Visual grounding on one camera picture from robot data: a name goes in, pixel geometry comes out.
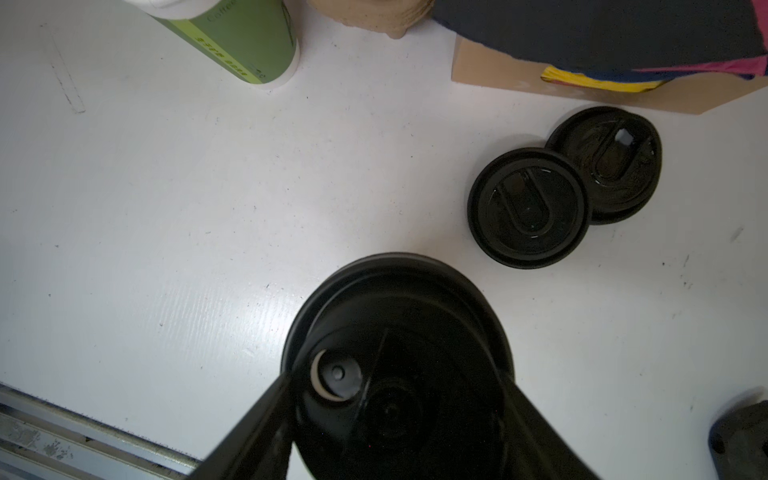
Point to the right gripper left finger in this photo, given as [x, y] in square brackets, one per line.
[259, 446]

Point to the stack of coloured napkins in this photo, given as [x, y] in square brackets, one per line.
[618, 37]

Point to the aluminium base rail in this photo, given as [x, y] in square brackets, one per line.
[41, 440]

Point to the black coffee lid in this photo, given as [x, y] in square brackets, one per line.
[529, 208]
[397, 362]
[619, 155]

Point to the brown cardboard sheet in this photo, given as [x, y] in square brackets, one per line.
[477, 65]

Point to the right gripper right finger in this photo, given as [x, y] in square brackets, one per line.
[534, 450]

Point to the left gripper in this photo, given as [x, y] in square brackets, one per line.
[738, 443]

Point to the brown pulp cup carriers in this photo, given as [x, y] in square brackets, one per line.
[391, 17]

